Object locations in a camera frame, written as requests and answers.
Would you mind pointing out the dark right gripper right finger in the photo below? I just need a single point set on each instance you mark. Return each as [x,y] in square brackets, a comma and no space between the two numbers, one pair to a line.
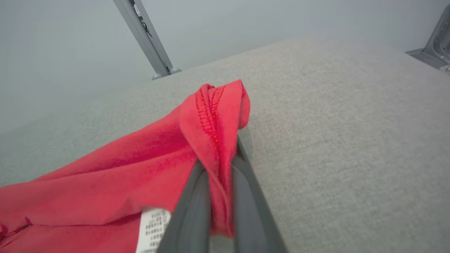
[253,218]

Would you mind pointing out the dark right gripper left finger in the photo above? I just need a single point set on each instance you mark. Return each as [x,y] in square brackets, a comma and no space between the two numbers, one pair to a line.
[190,218]

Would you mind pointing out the red shorts with white band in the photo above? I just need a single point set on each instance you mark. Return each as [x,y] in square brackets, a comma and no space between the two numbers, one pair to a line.
[105,182]

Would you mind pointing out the grey cylindrical post foot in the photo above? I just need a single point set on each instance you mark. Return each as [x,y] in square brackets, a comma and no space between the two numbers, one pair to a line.
[175,70]
[157,76]

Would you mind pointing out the grey metal frame post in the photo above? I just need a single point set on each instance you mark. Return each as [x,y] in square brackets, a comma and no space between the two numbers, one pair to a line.
[147,38]

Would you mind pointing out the grey metal wall rail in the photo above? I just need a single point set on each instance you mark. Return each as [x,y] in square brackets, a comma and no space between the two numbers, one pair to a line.
[439,38]

